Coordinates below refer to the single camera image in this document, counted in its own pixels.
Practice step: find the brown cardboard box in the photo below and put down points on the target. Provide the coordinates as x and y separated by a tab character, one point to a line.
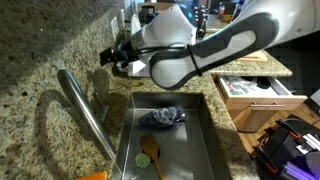
160	5

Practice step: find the orange sponge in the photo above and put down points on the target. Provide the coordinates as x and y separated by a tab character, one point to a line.
95	176

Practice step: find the white wall outlet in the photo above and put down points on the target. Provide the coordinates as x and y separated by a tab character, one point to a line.
114	28

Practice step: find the black round cup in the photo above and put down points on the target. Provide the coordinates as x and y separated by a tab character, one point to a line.
263	82

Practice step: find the teal kitchen utensil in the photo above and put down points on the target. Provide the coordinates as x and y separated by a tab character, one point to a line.
238	91

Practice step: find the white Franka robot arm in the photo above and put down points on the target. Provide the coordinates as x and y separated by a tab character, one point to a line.
233	36

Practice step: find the chrome gooseneck faucet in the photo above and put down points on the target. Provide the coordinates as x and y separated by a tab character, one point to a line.
86	116

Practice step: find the wooden spoon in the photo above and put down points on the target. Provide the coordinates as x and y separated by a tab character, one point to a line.
151	148

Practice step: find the bagged plastic cutlery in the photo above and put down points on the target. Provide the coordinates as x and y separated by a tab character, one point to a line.
241	83

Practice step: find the white ribbed block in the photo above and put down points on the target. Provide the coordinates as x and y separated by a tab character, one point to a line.
296	170
310	142

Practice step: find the white plate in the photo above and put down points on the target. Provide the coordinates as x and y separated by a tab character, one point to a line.
135	23

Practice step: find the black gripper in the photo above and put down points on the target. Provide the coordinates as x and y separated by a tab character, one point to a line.
122	55

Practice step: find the white dish rack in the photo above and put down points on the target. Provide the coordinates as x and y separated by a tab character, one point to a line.
120	68

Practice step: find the black cylindrical container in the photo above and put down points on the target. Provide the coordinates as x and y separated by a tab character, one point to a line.
148	15

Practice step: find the black knife block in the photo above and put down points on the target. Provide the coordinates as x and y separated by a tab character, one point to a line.
201	31

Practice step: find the large wooden cutting board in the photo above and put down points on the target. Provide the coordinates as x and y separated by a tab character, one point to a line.
253	56

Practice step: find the small red capped bottle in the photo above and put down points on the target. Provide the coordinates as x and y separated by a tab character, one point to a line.
221	8

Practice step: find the orange and black clamp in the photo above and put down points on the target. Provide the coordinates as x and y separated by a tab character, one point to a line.
270	160

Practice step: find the stainless steel sink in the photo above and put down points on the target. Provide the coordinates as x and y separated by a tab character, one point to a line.
186	150

